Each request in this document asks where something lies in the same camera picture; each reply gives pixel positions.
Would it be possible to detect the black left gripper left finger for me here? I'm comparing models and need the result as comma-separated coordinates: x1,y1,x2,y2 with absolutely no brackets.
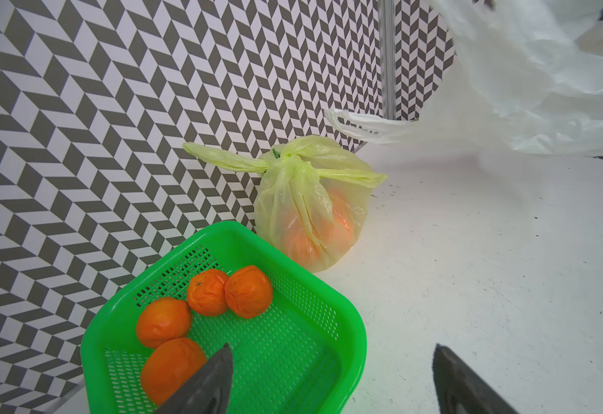
154,343,234,414

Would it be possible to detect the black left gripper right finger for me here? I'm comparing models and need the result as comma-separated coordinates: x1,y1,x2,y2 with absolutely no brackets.
433,344,518,414

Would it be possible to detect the orange fruit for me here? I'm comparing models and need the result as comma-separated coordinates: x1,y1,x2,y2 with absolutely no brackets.
136,298,193,348
140,337,208,406
187,269,229,317
224,266,273,319

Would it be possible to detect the yellow-green plastic bag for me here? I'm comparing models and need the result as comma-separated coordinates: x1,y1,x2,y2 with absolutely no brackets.
182,136,387,273

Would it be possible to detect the white printed plastic bag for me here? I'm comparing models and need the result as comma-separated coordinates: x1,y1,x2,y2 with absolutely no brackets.
324,1,603,156

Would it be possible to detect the green plastic basket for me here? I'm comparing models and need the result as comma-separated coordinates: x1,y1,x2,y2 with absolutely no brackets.
81,221,367,413

